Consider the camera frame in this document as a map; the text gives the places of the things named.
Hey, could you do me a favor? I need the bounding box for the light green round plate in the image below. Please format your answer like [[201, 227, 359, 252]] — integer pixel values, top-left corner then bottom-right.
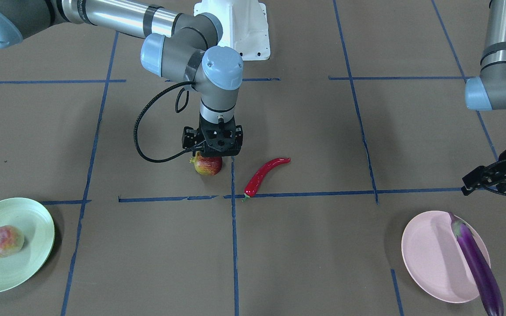
[[0, 197, 55, 292]]

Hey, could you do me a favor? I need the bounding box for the red chili pepper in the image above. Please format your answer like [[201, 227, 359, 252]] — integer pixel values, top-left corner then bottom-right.
[[242, 158, 291, 201]]

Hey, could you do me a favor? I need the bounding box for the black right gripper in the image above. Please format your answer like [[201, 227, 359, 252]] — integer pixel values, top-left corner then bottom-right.
[[181, 116, 243, 158]]

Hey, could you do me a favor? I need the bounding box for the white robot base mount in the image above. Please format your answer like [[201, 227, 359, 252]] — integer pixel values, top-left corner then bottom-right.
[[194, 0, 271, 61]]

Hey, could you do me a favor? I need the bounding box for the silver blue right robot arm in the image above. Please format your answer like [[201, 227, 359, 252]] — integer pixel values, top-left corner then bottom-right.
[[0, 0, 244, 163]]

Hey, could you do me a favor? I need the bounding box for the purple eggplant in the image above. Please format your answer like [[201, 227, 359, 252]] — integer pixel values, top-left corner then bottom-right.
[[448, 212, 504, 316]]

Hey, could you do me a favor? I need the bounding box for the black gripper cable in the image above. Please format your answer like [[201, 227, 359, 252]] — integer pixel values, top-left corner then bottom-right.
[[133, 80, 201, 163]]

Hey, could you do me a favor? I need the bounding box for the red yellow pomegranate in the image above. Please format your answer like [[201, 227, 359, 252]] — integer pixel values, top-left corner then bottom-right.
[[189, 152, 223, 176]]

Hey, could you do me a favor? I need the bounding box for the pink yellow peach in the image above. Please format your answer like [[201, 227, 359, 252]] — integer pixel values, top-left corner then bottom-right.
[[0, 225, 25, 258]]

